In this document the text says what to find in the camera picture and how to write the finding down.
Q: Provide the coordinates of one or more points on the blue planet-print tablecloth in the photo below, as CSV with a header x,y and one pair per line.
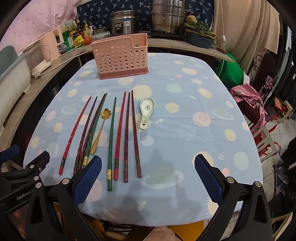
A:
x,y
185,120

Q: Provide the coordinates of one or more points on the leafy green vegetables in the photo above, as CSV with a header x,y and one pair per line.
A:
x,y
203,27

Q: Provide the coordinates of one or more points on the white and green carton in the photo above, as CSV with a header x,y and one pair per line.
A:
x,y
69,25

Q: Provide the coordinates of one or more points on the yellow oil bottle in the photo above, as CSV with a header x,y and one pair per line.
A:
x,y
87,31

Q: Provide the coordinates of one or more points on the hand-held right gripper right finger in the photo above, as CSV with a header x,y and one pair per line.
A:
x,y
208,178

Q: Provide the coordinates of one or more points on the white plastic storage box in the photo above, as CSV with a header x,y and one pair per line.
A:
x,y
13,74

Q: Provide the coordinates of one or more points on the maroon chopstick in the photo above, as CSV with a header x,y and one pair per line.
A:
x,y
138,171
76,160
125,173
81,160

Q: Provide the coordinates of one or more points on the yellow snack packet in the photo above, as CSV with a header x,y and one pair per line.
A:
x,y
78,41

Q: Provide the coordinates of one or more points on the stacked steel steamer pot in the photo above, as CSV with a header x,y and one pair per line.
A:
x,y
168,18

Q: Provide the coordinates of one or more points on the green chopstick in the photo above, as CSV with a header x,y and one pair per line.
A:
x,y
85,161
109,180

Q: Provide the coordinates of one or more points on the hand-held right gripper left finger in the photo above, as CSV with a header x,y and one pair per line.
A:
x,y
87,183

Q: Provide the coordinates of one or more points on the steel rice cooker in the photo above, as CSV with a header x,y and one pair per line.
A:
x,y
122,23

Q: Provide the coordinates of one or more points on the pink perforated utensil holder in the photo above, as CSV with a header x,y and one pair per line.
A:
x,y
115,60

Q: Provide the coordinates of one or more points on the pink kitchen appliance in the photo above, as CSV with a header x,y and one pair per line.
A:
x,y
49,44

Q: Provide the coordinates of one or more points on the dark sauce bottle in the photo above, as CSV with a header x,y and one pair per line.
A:
x,y
78,27

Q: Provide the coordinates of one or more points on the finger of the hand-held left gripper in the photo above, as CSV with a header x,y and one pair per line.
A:
x,y
9,154
37,163

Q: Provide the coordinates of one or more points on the yellow loofah sponge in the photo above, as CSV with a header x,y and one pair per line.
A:
x,y
191,19

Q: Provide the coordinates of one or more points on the blue basin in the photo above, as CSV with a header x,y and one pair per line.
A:
x,y
198,40

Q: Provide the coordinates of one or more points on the gold flower-shaped spoon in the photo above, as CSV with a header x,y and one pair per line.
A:
x,y
106,113

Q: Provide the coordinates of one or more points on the dark wooden chair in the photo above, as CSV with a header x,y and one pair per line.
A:
x,y
263,69

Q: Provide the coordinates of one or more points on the white glass-front appliance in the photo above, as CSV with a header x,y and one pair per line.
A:
x,y
34,55

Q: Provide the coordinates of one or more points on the black induction cooker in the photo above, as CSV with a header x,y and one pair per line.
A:
x,y
166,36

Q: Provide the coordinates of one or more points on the pink floral cloth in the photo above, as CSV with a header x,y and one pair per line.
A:
x,y
247,97

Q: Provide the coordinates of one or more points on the green bag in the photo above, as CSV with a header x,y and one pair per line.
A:
x,y
231,69

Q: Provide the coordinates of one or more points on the small steel lidded pot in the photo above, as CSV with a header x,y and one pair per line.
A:
x,y
99,30

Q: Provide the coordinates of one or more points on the white ceramic soup spoon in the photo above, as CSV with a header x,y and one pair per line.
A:
x,y
147,106

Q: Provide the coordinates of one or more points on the beige curtain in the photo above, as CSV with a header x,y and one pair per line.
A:
x,y
249,27

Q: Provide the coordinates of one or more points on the red tomato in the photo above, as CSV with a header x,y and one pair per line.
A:
x,y
87,40

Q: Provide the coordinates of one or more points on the red chopstick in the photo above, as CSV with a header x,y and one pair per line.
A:
x,y
62,164
115,171

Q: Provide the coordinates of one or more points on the navy leaf-print cloth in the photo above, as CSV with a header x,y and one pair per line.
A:
x,y
97,11

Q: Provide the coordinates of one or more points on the pink printed sheet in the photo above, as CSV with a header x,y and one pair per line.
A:
x,y
39,16

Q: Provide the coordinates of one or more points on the hanging dark clothes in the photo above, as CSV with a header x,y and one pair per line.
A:
x,y
286,58

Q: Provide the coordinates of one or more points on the clear food container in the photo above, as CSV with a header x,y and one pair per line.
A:
x,y
100,36

